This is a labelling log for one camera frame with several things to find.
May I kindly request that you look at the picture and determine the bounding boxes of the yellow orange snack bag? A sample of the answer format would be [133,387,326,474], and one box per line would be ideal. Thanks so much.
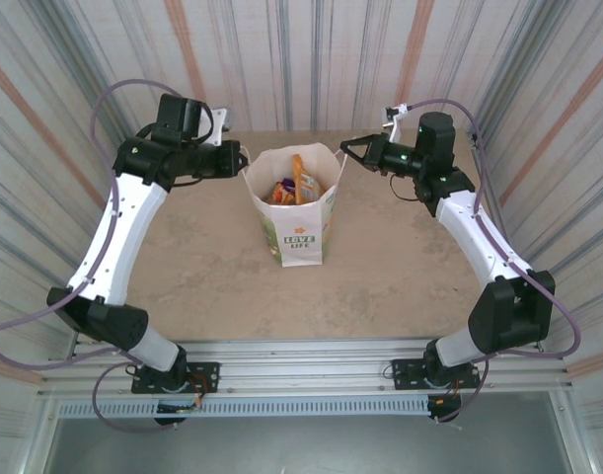
[268,181,295,206]

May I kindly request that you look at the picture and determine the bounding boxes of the yellow-orange snack packet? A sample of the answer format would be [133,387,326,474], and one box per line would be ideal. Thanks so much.
[290,153,323,204]

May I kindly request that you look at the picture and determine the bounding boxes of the white printed paper bag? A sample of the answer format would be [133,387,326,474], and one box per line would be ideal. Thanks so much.
[239,141,351,269]

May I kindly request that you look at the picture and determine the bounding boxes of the aluminium front beam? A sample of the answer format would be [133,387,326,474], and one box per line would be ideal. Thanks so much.
[38,338,576,399]

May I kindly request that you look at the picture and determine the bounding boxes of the grey metal panel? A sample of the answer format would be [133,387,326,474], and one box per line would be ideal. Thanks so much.
[43,392,581,474]

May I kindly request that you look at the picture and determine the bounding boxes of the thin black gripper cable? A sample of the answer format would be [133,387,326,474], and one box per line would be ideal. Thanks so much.
[388,172,423,202]

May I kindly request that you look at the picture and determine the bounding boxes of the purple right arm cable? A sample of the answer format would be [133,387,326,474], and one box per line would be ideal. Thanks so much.
[404,98,583,424]

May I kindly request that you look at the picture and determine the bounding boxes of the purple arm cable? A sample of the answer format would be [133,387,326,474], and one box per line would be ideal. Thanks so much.
[0,78,184,434]
[404,98,583,424]

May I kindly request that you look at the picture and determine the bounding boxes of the aluminium side rail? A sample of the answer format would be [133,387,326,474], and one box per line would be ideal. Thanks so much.
[466,128,534,277]
[66,325,88,360]

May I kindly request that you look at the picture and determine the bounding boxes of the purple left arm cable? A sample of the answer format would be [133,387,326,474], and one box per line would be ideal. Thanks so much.
[0,78,184,434]

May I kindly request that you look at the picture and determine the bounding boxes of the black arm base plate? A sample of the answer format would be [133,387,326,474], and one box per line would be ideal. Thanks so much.
[131,361,221,395]
[390,358,483,392]

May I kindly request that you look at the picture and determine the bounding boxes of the red black base wires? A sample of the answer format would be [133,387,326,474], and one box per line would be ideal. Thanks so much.
[189,372,207,412]
[428,377,468,414]

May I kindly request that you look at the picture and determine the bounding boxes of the perforated grey cable tray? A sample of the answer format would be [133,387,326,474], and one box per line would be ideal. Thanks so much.
[56,397,430,420]

